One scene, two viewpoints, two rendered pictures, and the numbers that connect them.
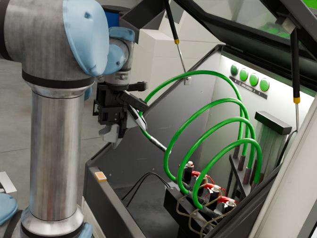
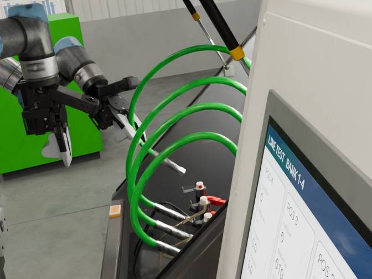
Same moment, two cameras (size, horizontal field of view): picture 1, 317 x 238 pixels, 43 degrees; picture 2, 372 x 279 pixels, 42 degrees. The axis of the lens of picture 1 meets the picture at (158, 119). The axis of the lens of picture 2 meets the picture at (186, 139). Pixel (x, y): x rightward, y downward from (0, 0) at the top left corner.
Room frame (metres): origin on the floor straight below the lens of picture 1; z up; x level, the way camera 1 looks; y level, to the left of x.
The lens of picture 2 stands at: (0.31, -0.62, 1.60)
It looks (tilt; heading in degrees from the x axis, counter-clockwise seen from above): 19 degrees down; 28
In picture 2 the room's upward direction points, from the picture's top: 7 degrees counter-clockwise
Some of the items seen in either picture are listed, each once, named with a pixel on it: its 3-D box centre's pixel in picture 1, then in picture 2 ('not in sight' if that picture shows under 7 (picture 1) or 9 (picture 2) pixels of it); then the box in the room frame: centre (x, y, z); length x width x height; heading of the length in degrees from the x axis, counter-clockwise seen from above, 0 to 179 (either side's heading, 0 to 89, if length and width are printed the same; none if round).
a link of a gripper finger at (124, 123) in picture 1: (120, 123); (59, 132); (1.09, 0.11, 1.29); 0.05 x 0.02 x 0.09; 31
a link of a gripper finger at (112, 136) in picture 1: (111, 137); (55, 151); (1.08, 0.13, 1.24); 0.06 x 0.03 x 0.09; 121
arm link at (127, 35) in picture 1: (119, 48); (30, 31); (1.10, 0.13, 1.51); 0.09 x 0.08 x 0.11; 175
